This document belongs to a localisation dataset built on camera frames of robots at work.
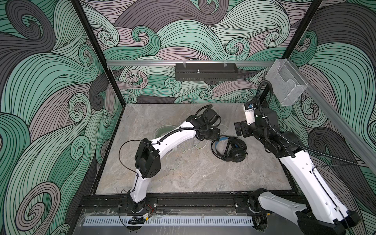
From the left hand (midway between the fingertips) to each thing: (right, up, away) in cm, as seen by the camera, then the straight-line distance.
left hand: (216, 136), depth 80 cm
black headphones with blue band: (+12, -10, +13) cm, 20 cm away
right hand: (+12, +10, -12) cm, 19 cm away
